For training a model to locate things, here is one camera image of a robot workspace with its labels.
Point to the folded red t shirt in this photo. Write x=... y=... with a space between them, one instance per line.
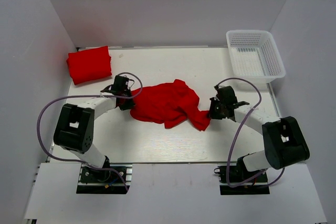
x=89 y=65

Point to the white plastic mesh basket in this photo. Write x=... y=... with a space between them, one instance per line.
x=254 y=56

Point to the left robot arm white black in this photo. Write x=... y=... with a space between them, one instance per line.
x=75 y=126

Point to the red t shirt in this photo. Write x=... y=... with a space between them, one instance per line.
x=169 y=104
x=89 y=65

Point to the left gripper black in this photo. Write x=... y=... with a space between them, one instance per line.
x=129 y=105

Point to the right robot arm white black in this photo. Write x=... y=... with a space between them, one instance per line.
x=283 y=140

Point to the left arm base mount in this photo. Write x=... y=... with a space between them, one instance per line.
x=96 y=182

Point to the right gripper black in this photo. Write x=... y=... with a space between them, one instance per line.
x=212 y=114

